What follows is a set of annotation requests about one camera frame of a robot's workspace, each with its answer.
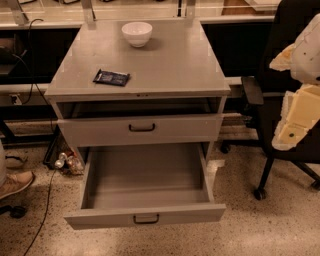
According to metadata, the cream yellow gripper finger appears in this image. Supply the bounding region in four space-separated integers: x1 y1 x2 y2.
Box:
272 84 320 151

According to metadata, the grey open bottom drawer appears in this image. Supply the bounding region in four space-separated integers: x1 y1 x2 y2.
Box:
65 143 226 229

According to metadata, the black floor cable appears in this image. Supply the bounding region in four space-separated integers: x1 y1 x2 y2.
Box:
21 168 58 256

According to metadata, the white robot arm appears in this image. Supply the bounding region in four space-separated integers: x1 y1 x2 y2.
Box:
269 14 320 151

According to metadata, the dark blue snack bar wrapper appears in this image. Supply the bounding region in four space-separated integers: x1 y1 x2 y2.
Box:
93 70 130 87

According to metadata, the long white workbench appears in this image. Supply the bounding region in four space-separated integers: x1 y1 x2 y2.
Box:
0 0 281 29

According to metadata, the grey middle drawer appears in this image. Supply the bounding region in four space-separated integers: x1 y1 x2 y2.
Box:
58 114 222 147

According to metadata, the white wall power outlet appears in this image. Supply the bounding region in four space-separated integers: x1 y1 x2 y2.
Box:
10 94 22 105

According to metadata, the white ceramic bowl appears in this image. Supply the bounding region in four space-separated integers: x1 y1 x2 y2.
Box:
121 22 153 47

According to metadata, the black office chair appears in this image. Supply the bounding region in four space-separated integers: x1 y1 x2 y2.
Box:
220 0 320 201

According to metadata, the tan shoe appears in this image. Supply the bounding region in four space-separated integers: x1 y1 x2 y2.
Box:
0 171 34 200

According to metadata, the grey drawer cabinet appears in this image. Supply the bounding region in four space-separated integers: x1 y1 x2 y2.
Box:
45 19 230 163

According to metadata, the pile of bottles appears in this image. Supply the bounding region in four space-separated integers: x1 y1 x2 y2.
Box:
54 152 84 175

